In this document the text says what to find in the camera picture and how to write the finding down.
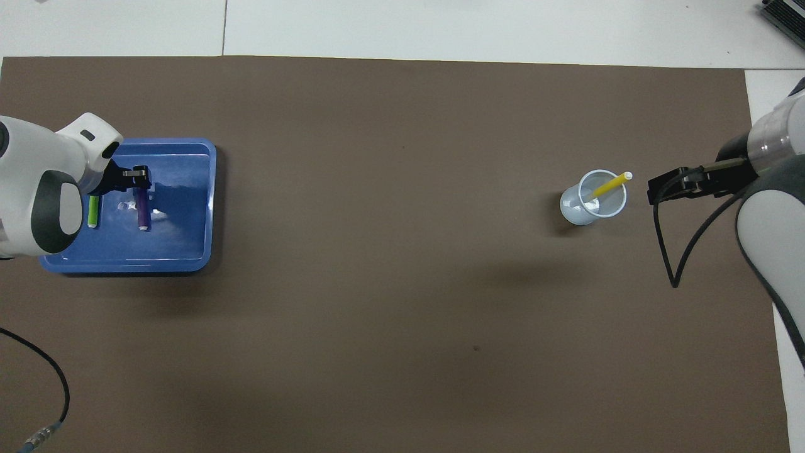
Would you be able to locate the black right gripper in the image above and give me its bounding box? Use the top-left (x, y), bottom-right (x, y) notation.
top-left (648, 132), bottom-right (765, 206)

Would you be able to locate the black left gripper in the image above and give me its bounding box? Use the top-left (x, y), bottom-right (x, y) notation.
top-left (82, 160), bottom-right (154, 196)

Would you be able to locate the yellow marker pen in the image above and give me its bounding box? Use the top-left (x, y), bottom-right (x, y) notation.
top-left (587, 171), bottom-right (634, 203)

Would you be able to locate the blue plastic tray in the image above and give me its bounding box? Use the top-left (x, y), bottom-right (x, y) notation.
top-left (39, 138), bottom-right (218, 275)

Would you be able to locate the translucent plastic cup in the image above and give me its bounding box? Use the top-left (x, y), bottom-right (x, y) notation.
top-left (560, 169), bottom-right (628, 226)

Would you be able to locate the grey ribbed device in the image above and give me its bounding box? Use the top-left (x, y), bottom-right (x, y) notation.
top-left (758, 0), bottom-right (805, 33)

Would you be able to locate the brown table mat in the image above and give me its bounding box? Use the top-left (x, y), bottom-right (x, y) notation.
top-left (0, 55), bottom-right (792, 453)

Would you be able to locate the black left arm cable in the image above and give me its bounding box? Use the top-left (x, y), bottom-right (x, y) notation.
top-left (0, 327), bottom-right (71, 453)

